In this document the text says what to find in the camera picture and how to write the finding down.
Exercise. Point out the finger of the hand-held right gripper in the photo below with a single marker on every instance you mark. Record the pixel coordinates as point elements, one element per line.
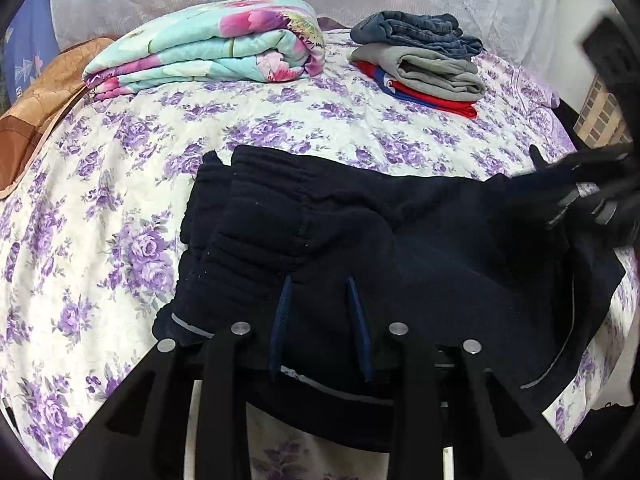
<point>565,172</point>

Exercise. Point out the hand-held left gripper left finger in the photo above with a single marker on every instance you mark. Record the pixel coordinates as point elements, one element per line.
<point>280,330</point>

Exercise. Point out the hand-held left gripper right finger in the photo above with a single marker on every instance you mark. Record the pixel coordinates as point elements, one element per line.
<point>359,330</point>

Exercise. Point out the dark navy pants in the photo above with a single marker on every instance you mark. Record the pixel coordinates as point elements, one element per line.
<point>350,220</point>

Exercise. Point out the folded grey pants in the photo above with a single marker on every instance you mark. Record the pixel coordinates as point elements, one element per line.
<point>440,72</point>

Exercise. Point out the brick pattern box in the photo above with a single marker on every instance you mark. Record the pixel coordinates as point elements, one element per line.
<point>602,112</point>

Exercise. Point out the folded red blue garment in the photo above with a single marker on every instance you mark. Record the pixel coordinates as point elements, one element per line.
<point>425,97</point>

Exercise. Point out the folded blue jeans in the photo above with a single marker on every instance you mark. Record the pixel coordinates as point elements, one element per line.
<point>415,27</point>

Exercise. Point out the purple floral bed sheet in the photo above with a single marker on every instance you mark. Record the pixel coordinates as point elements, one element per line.
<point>125,185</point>

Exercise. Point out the folded floral quilt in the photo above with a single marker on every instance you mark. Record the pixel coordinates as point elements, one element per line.
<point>200,50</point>

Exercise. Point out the brown pillow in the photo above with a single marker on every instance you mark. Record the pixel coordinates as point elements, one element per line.
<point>35,115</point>

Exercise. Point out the blue patterned cloth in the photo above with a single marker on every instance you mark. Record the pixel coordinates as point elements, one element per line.
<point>25,45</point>

